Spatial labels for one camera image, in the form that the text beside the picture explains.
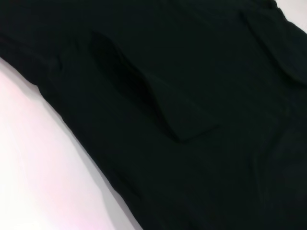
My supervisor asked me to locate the black shirt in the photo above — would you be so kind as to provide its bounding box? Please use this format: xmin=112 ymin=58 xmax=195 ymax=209
xmin=0 ymin=0 xmax=307 ymax=230

